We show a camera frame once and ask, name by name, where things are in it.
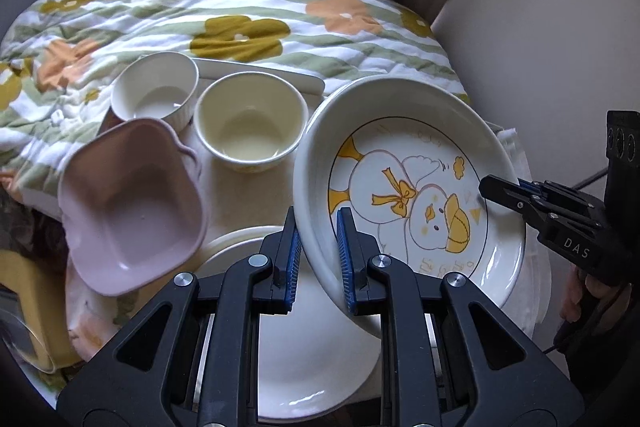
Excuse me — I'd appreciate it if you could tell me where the right hand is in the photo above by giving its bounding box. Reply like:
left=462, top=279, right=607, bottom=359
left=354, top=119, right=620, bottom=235
left=560, top=265, right=632, bottom=332

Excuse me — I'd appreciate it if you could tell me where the floral striped quilt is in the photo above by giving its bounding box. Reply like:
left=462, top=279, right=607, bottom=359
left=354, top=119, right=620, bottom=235
left=1, top=0, right=464, bottom=215

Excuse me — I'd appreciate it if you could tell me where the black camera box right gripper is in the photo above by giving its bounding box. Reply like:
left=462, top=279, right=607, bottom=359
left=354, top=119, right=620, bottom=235
left=604, top=110, right=639, bottom=211

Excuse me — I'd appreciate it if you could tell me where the plain white plate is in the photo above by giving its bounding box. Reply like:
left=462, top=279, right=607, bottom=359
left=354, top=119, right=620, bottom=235
left=192, top=224, right=384, bottom=423

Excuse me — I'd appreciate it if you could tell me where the cream round bowl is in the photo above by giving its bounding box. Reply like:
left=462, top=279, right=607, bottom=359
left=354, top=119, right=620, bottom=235
left=193, top=72, right=309, bottom=173

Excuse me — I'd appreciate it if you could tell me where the floral white tablecloth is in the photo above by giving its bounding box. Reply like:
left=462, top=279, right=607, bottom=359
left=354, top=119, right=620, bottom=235
left=64, top=81, right=552, bottom=408

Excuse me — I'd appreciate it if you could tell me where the white ribbed ramekin bowl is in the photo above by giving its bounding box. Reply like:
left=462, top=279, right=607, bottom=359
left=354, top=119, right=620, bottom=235
left=111, top=51, right=200, bottom=133

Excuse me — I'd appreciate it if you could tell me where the duck pattern white plate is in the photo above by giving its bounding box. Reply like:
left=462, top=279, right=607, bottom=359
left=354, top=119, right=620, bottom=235
left=293, top=76, right=525, bottom=308

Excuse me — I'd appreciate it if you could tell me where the yellow box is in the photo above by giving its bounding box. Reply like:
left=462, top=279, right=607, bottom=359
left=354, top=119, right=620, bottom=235
left=1, top=251, right=80, bottom=374

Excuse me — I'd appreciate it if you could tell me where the pink handled square bowl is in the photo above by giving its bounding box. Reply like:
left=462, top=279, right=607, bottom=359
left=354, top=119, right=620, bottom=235
left=58, top=118, right=208, bottom=297

